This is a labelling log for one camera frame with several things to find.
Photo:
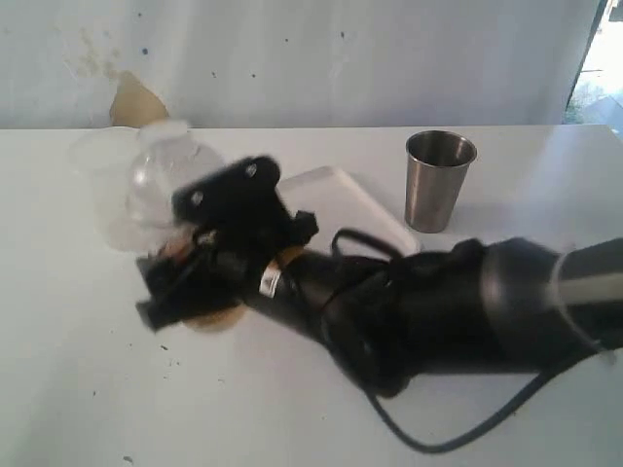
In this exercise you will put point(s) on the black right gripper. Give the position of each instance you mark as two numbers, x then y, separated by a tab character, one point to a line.
237	255

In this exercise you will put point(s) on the clear plastic shaker lid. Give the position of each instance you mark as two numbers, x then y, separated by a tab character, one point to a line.
170	158

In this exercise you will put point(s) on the frosted plastic container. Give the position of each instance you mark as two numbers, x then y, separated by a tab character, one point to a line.
102	159

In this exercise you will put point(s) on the stainless steel cup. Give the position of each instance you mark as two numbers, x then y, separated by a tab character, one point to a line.
437	163

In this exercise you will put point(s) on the clear plastic shaker cup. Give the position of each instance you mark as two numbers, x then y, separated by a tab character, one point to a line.
187	293

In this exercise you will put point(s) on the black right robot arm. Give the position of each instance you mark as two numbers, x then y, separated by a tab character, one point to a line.
508	306

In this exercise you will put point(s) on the white rectangular tray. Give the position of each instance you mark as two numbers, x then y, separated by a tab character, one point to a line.
338	201

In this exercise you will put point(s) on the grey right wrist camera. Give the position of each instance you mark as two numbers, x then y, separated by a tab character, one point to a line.
240	195

